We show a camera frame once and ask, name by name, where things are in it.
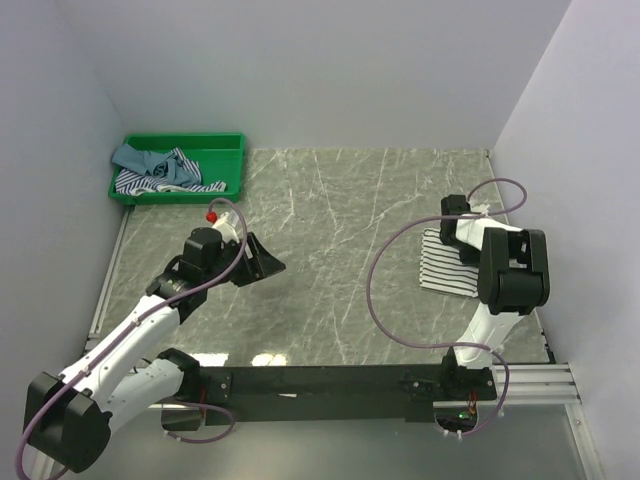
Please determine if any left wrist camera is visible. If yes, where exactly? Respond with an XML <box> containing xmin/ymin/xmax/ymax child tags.
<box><xmin>206</xmin><ymin>211</ymin><xmax>242</xmax><ymax>243</ymax></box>

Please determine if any aluminium rail frame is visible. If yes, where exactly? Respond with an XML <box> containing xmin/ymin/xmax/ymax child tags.
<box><xmin>29</xmin><ymin>199</ymin><xmax>601</xmax><ymax>480</ymax></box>

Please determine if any navy white striped tank top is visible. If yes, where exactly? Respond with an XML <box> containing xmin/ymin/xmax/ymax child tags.
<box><xmin>115</xmin><ymin>147</ymin><xmax>227</xmax><ymax>196</ymax></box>

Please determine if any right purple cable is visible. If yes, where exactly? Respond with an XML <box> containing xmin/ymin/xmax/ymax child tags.
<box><xmin>367</xmin><ymin>177</ymin><xmax>529</xmax><ymax>437</ymax></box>

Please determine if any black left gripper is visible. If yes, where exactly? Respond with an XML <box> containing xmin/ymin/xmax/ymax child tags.
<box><xmin>203</xmin><ymin>231</ymin><xmax>285</xmax><ymax>288</ymax></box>

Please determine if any green plastic bin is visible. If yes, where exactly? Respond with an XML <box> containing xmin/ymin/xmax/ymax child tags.
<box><xmin>109</xmin><ymin>133</ymin><xmax>245</xmax><ymax>206</ymax></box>

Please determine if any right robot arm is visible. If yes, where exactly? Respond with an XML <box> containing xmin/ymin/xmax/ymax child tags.
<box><xmin>438</xmin><ymin>194</ymin><xmax>550</xmax><ymax>399</ymax></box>

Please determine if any black base beam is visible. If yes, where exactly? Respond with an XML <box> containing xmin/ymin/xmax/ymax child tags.
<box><xmin>139</xmin><ymin>362</ymin><xmax>501</xmax><ymax>436</ymax></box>

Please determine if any black white striped tank top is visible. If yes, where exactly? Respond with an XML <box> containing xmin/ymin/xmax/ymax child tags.
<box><xmin>418</xmin><ymin>228</ymin><xmax>478</xmax><ymax>298</ymax></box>

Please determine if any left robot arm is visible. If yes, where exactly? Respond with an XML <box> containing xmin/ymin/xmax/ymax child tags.
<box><xmin>19</xmin><ymin>226</ymin><xmax>286</xmax><ymax>473</ymax></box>

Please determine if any teal tank top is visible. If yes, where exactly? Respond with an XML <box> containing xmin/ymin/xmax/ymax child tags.
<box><xmin>112</xmin><ymin>144</ymin><xmax>201</xmax><ymax>187</ymax></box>

